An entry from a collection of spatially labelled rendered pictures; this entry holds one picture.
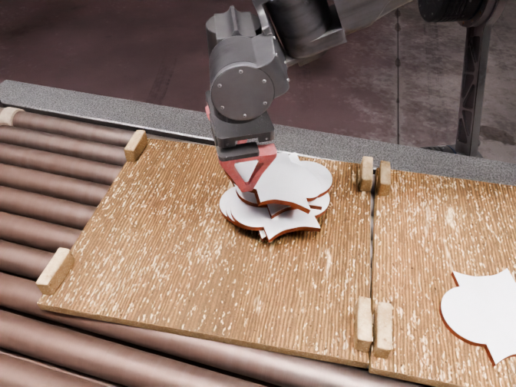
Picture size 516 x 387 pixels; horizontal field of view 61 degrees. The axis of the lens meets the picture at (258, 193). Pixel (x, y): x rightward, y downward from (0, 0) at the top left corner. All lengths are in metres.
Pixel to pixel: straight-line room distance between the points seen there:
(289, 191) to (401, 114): 2.11
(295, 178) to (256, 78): 0.25
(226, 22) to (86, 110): 0.56
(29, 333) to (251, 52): 0.43
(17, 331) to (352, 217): 0.47
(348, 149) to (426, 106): 1.98
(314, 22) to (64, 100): 0.68
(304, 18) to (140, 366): 0.42
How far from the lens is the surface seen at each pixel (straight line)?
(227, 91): 0.40
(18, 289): 0.67
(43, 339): 0.62
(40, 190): 0.82
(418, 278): 0.62
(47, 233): 0.72
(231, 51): 0.41
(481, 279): 0.64
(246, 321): 0.55
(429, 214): 0.70
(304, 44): 0.47
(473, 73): 1.75
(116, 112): 0.94
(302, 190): 0.60
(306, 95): 2.72
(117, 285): 0.60
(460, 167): 0.84
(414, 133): 2.53
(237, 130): 0.49
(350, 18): 0.46
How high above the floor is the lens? 1.41
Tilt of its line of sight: 44 degrees down
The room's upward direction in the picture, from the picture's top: straight up
